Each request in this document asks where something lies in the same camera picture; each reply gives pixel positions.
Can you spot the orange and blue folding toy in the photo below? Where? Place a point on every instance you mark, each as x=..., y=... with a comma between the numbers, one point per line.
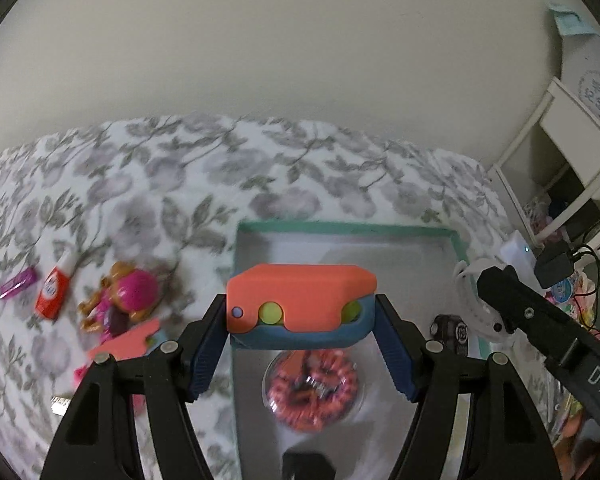
x=300, y=292

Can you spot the black plug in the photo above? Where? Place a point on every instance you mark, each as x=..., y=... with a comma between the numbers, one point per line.
x=555, y=262

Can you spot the white shelf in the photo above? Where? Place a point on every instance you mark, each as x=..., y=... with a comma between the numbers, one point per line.
x=575, y=135

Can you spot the teal-rimmed white tray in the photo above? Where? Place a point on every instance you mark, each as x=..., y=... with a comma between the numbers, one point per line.
x=330, y=250

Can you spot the white power device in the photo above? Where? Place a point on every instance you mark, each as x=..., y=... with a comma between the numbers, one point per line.
x=517, y=255

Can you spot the teal sticky note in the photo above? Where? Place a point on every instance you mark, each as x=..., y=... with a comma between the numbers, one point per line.
x=572, y=20

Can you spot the round wall sticker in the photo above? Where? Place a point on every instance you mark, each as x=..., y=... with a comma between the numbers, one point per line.
x=597, y=97

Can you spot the grey floral blanket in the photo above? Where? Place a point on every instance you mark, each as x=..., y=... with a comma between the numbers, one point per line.
x=155, y=185

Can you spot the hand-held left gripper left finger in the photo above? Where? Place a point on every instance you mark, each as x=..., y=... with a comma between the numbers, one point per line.
x=207, y=355

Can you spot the pink and blue toy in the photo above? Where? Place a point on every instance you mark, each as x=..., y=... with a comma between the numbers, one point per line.
x=125, y=342

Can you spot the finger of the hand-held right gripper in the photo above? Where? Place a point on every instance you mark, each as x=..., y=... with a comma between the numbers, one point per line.
x=525, y=312

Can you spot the purple lip balm tube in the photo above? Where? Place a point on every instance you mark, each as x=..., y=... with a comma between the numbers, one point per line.
x=17, y=282

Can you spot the red and white glue bottle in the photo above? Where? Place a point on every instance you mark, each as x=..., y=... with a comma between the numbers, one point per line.
x=54, y=290

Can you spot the pink doll figure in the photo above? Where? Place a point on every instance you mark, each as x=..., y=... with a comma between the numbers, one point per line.
x=127, y=292

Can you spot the gold and black patterned box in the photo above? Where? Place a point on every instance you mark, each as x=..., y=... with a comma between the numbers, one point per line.
x=60, y=405

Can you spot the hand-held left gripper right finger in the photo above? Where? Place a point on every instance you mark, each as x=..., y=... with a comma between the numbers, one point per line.
x=397, y=355

